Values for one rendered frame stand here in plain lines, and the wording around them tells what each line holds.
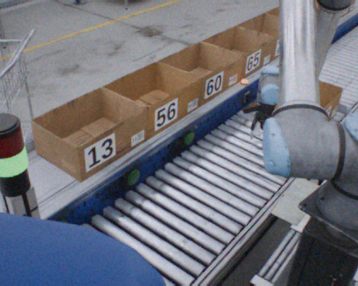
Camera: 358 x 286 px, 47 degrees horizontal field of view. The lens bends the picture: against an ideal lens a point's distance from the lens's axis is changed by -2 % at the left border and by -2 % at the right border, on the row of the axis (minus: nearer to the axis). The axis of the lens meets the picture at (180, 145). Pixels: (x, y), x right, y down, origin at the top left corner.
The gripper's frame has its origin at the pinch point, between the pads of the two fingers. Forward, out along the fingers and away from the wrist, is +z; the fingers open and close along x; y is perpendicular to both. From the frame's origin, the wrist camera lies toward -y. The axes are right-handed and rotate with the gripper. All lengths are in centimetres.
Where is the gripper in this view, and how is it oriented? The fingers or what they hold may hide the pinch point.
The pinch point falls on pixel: (256, 133)
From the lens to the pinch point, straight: 213.5
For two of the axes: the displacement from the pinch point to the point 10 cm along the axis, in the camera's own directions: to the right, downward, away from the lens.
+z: -0.4, 8.1, 5.8
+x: 6.2, -4.4, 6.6
